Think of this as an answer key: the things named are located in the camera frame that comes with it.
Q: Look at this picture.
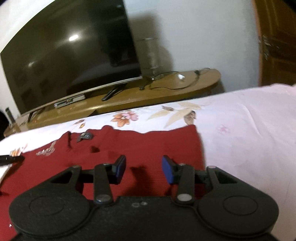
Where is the red embellished knit sweater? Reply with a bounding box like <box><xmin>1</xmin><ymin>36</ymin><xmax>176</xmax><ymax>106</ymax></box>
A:
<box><xmin>1</xmin><ymin>125</ymin><xmax>204</xmax><ymax>240</ymax></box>

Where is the floral white bed sheet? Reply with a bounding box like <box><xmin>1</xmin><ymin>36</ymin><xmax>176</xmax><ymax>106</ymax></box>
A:
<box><xmin>1</xmin><ymin>84</ymin><xmax>295</xmax><ymax>240</ymax></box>

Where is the silver set-top box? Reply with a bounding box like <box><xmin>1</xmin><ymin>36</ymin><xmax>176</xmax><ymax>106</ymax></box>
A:
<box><xmin>54</xmin><ymin>94</ymin><xmax>85</xmax><ymax>108</ymax></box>

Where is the wooden tv stand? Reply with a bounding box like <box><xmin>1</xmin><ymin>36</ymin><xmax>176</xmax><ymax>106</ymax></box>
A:
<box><xmin>4</xmin><ymin>69</ymin><xmax>221</xmax><ymax>137</ymax></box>

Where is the clear glass vase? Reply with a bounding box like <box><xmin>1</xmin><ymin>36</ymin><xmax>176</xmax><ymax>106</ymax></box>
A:
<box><xmin>136</xmin><ymin>38</ymin><xmax>160</xmax><ymax>79</ymax></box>

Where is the black curved television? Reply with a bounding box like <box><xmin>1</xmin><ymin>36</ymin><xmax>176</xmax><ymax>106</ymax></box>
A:
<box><xmin>1</xmin><ymin>1</ymin><xmax>141</xmax><ymax>113</ymax></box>

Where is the brown wooden door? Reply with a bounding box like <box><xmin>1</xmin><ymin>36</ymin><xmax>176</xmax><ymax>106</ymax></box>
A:
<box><xmin>252</xmin><ymin>1</ymin><xmax>295</xmax><ymax>86</ymax></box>

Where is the black cable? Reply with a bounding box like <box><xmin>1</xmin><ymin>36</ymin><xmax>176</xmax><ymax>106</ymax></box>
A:
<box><xmin>138</xmin><ymin>67</ymin><xmax>211</xmax><ymax>91</ymax></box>

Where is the brass door handle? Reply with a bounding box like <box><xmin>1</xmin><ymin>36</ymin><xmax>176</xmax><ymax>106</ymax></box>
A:
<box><xmin>258</xmin><ymin>35</ymin><xmax>278</xmax><ymax>61</ymax></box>

